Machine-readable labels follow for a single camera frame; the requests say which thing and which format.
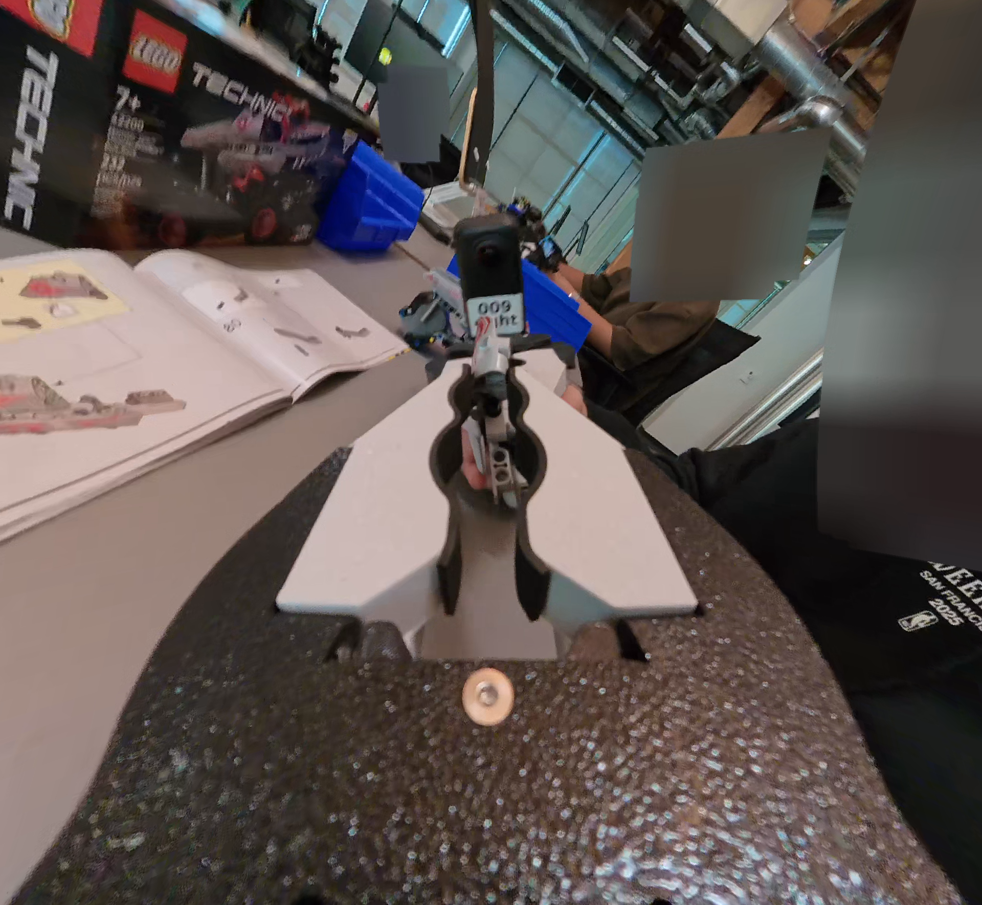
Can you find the person's right forearm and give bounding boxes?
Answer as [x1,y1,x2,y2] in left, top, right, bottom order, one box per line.
[587,402,707,495]

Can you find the another person's forearm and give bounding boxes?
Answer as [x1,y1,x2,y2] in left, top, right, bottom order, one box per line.
[556,264,618,355]

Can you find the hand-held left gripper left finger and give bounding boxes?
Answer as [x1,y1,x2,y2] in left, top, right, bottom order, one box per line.
[275,362,471,658]

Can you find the brick instruction booklet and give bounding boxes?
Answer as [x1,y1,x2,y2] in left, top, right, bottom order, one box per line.
[0,249,411,541]

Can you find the black lamp shade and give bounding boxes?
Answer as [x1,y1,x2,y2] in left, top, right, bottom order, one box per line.
[460,0,501,188]

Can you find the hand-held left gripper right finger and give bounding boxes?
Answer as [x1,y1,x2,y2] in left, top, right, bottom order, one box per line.
[510,364,701,658]

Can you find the small blue bin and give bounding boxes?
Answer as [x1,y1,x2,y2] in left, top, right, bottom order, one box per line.
[316,140,425,255]

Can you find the long grey brick assembly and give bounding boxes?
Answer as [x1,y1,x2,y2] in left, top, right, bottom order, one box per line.
[470,329,517,418]

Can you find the blue red brick vehicle model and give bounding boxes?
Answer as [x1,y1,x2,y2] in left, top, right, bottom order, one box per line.
[399,268,469,349]

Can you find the small grey brick panel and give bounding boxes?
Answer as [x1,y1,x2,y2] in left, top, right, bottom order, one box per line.
[460,414,524,509]

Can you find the wooden beam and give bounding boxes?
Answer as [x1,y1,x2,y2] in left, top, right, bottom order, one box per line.
[717,76,793,140]

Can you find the black office chair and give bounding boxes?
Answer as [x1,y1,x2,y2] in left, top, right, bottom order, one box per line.
[598,322,762,424]

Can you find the black toy brick box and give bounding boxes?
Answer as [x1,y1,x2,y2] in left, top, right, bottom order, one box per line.
[0,0,362,250]

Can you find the person's black sweater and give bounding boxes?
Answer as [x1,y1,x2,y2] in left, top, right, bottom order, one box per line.
[675,417,982,905]

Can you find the blue plastic bin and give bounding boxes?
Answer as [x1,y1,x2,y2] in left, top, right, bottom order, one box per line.
[522,272,593,354]

